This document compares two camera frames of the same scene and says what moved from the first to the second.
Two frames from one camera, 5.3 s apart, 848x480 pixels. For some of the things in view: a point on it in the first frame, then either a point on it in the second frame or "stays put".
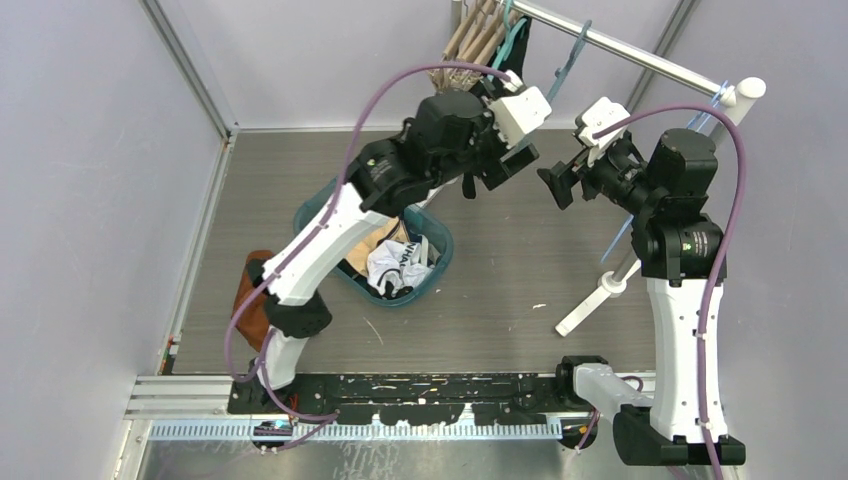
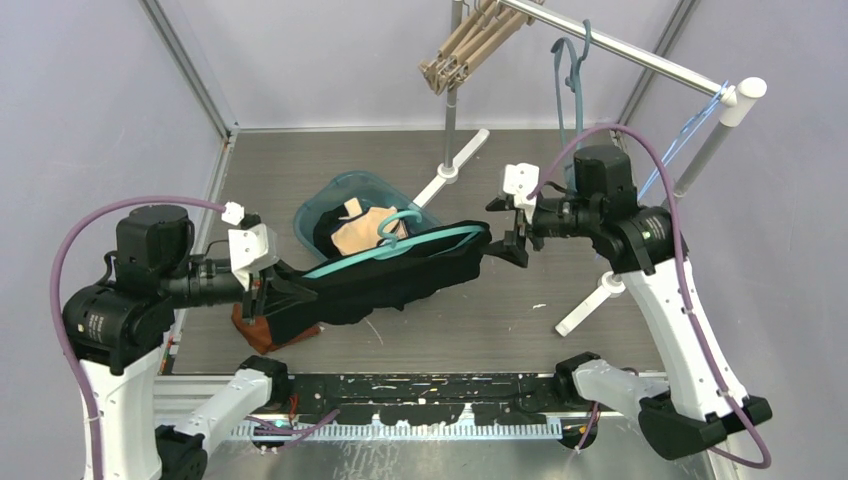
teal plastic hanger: [508, 40] to [392, 249]
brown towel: [253, 323] stays put
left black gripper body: [491, 146] to [258, 292]
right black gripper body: [617, 176] to [552, 218]
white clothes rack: [736, 94] stays put
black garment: [513, 57] to [299, 304]
